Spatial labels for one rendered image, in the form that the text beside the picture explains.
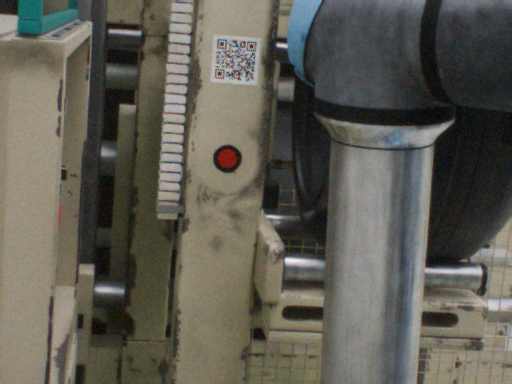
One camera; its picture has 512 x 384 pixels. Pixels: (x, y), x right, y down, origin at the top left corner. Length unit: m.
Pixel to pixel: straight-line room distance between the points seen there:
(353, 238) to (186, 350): 0.89
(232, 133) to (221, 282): 0.25
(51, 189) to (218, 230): 0.80
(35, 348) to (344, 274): 0.27
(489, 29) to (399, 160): 0.14
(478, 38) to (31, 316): 0.43
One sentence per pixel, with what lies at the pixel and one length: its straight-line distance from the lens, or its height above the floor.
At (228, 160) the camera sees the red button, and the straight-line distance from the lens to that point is 1.58.
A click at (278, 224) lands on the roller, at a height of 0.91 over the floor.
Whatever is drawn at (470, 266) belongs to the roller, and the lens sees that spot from 1.64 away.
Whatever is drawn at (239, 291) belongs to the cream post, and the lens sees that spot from 1.64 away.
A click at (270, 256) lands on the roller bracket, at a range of 1.51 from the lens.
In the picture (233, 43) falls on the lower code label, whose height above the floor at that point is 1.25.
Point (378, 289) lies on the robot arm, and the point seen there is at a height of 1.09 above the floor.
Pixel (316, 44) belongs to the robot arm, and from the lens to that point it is 0.78.
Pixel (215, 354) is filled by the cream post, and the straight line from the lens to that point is 1.67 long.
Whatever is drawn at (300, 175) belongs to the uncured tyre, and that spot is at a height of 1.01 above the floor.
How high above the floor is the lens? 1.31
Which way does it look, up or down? 11 degrees down
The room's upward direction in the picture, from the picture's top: 5 degrees clockwise
